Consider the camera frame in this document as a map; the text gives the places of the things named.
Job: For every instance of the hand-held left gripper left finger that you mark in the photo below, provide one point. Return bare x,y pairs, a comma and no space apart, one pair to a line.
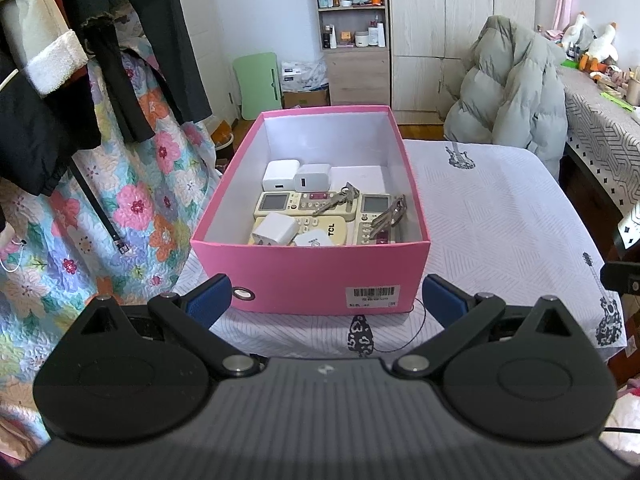
210,299

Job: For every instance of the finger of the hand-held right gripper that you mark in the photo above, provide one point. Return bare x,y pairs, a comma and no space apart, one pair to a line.
622,276

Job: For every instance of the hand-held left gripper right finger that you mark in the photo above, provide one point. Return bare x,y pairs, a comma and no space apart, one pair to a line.
442,301

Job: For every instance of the small white charger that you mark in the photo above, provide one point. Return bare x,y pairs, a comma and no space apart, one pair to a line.
272,230

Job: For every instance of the silver key bunch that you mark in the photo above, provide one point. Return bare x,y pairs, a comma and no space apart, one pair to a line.
387,217
340,200

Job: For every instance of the pink cardboard box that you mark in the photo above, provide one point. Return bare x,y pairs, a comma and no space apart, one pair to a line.
310,275

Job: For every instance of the white remote red label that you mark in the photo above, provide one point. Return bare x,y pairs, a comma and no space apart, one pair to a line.
372,210

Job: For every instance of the white charger with logo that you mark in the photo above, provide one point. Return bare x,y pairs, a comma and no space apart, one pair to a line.
312,240

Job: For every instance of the long cream remote control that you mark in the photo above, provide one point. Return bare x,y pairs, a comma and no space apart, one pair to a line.
332,232

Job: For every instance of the large rounded white charger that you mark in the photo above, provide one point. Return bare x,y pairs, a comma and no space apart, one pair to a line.
280,175

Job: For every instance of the boxy white charger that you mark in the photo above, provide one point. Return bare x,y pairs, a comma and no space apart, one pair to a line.
312,177

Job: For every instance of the white guitar print table cover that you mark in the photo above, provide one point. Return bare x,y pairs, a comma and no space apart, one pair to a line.
500,220

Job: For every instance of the floral quilt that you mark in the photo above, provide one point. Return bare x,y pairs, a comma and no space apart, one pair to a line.
140,200

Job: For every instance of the geometric patterned tablecloth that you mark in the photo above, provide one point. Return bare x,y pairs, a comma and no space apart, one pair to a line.
600,150

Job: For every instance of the black belt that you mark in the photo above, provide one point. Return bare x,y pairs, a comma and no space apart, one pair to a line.
100,205

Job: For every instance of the grey puffer jacket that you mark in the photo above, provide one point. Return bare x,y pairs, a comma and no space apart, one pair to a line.
515,95

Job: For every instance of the green folding stool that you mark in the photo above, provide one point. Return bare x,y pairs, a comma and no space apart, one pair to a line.
257,85

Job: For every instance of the white goose plush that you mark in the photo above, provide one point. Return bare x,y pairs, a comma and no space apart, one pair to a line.
602,42
577,30

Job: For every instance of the wooden shelf unit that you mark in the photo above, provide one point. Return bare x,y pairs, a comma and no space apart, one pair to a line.
357,80

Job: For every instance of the black jacket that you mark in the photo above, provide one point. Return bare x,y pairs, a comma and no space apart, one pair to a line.
35,135

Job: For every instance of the white packaging pile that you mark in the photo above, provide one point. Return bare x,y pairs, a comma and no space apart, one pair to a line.
302,76

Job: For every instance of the dark grey hanging shirt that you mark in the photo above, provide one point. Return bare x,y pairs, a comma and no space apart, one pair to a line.
170,50

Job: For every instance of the white door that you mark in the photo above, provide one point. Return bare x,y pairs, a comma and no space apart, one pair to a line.
212,35

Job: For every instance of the light wooden wardrobe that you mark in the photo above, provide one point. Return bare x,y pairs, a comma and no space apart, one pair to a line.
425,35

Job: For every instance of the white cream jar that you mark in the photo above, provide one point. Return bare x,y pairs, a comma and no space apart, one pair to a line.
361,39

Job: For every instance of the black hanging garment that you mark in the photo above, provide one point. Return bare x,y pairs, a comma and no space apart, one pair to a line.
100,35

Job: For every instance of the cream coat fleece cuff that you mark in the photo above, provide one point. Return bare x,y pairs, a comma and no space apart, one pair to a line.
45,45

